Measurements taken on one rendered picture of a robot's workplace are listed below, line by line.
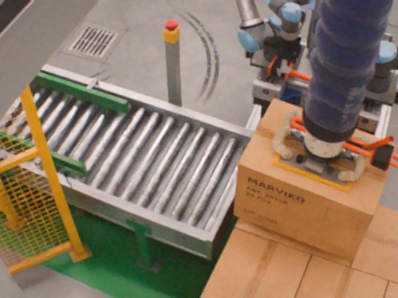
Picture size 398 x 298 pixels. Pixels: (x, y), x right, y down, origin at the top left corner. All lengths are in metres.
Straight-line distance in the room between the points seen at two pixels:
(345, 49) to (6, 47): 1.84
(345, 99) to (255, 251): 1.01
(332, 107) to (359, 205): 0.45
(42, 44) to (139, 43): 4.38
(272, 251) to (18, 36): 2.73
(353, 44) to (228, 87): 2.35
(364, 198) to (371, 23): 0.83
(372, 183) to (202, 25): 2.54
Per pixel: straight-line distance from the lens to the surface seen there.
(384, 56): 2.75
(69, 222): 3.20
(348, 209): 2.44
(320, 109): 2.21
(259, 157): 2.50
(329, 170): 2.44
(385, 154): 2.42
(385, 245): 2.99
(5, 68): 0.16
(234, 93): 4.17
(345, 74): 2.04
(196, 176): 3.07
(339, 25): 1.92
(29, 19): 0.17
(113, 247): 3.52
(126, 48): 4.53
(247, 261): 2.84
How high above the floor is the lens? 3.07
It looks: 53 degrees down
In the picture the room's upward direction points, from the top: straight up
